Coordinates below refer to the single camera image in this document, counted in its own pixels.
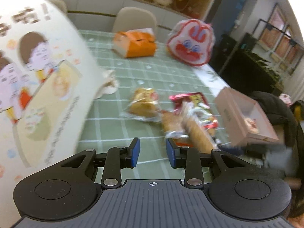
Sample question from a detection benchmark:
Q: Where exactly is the pink cardboard box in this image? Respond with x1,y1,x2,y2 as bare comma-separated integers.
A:
214,87,279,146

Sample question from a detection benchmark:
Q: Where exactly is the green checkered tablecloth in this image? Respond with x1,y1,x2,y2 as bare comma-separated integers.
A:
78,30,228,179

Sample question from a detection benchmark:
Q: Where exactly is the orange tissue box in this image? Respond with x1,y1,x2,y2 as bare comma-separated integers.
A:
112,28,157,58

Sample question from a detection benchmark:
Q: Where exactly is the black jacket on chair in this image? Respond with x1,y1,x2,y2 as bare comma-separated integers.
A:
250,91,303,178

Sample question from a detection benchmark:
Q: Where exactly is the long brown biscuit packet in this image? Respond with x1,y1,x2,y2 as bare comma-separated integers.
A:
161,101,217,153

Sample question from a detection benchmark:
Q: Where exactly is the white cartoon printed bag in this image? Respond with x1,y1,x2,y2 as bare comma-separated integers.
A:
1,0,105,227

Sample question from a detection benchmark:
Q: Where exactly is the red white rabbit bag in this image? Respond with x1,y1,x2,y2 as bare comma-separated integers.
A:
166,19,215,67

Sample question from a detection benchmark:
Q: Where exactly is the dark fish tank cabinet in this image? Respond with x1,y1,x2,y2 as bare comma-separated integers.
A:
221,33,283,96

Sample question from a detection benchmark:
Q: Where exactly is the red yellow snack packet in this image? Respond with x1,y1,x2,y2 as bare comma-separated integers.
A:
166,92,221,152

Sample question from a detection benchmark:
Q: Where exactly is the beige dining chair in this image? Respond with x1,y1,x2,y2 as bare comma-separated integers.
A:
112,7,157,33

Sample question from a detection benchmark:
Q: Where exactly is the yellow bread snack packet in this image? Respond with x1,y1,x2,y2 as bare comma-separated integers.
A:
121,88,161,123

